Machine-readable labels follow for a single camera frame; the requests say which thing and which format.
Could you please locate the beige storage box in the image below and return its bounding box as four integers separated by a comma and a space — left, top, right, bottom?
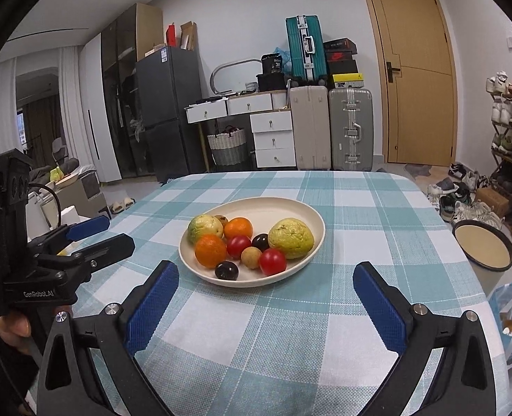
61, 171, 107, 214

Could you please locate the white curtain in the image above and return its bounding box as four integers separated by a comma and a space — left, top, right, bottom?
59, 47, 89, 167

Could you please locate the beige suitcase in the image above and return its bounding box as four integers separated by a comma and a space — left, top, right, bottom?
289, 86, 331, 171

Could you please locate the white dressing table with drawers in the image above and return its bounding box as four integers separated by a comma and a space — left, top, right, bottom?
185, 90, 299, 170

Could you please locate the red tomato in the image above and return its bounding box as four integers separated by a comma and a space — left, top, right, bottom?
258, 248, 287, 277
227, 235, 252, 260

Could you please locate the green guava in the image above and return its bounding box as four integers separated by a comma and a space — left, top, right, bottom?
188, 214, 224, 244

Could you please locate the black printed bag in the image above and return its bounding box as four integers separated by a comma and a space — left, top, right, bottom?
261, 53, 285, 75

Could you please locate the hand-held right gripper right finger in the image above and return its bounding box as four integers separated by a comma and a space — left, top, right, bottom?
352, 262, 497, 416

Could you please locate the brown cardboard box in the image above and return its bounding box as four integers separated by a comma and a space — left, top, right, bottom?
475, 186, 511, 217

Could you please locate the cream round plate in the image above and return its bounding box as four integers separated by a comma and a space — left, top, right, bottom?
179, 198, 326, 287

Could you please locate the metal shoe rack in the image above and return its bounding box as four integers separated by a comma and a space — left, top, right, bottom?
490, 91, 512, 226

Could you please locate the black storage box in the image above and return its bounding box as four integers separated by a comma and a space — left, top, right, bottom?
256, 73, 290, 93

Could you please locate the silver suitcase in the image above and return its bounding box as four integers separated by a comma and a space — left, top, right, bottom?
329, 87, 374, 172

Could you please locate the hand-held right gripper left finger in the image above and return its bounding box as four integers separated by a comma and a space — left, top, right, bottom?
35, 260, 181, 416

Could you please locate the round black rimmed stool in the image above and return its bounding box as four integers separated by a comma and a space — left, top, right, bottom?
452, 219, 512, 273

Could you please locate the wooden door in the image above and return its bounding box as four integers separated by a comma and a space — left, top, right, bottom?
359, 0, 458, 167

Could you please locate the dark grey refrigerator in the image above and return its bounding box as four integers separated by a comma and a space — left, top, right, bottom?
135, 46, 205, 175

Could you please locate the orange mandarin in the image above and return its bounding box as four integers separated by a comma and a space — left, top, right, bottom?
194, 234, 228, 268
224, 217, 254, 242

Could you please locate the open cardboard box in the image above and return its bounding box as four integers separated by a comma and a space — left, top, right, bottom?
179, 21, 198, 51

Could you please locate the yellow shoe box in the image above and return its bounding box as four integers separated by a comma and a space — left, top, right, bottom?
332, 73, 365, 89

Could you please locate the grey doormat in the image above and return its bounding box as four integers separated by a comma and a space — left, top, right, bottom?
403, 162, 454, 179

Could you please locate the teal checked tablecloth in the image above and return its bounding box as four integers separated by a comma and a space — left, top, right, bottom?
26, 170, 512, 416

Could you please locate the group of assorted shoes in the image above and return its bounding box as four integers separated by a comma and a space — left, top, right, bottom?
427, 69, 512, 254

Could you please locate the black cable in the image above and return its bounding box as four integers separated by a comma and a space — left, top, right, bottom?
28, 182, 63, 228

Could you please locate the light blue plastic bag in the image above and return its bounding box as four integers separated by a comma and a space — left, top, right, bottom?
274, 45, 292, 74

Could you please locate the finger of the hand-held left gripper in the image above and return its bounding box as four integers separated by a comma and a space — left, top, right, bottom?
28, 216, 111, 252
35, 233, 136, 284

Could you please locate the teal suitcase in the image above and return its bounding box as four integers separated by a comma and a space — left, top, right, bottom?
285, 15, 328, 85

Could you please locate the tan round longan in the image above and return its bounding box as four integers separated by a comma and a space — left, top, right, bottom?
241, 246, 263, 269

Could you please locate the arched mirror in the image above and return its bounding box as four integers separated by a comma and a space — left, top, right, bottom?
210, 58, 262, 93

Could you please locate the yellow guava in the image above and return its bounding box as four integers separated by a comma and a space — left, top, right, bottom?
268, 218, 315, 259

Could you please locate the person's left hand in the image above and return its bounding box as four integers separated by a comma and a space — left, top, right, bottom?
0, 305, 72, 356

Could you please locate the white and glass wardrobe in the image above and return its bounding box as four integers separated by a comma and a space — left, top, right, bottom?
78, 3, 164, 183

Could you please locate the woven laundry basket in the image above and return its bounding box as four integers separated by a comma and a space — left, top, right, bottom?
207, 125, 248, 166

